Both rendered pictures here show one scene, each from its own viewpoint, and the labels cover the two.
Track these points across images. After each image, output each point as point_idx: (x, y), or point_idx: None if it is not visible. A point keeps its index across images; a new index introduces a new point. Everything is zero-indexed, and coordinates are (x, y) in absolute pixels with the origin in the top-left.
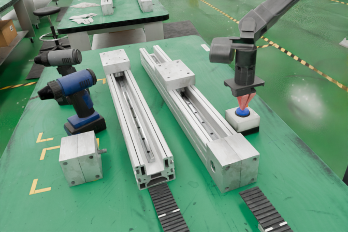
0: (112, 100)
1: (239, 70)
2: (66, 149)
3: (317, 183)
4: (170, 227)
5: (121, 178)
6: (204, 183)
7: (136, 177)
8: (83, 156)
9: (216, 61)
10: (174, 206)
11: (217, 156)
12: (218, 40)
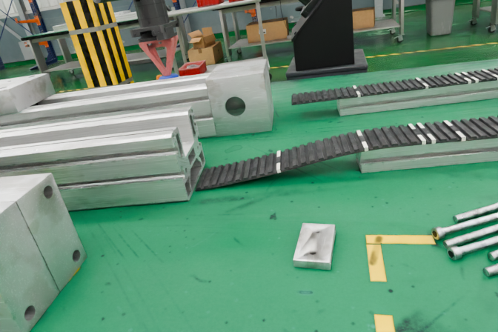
0: None
1: None
2: None
3: (304, 86)
4: (310, 154)
5: (127, 224)
6: (241, 141)
7: (178, 166)
8: (31, 195)
9: None
10: (266, 158)
11: (241, 74)
12: None
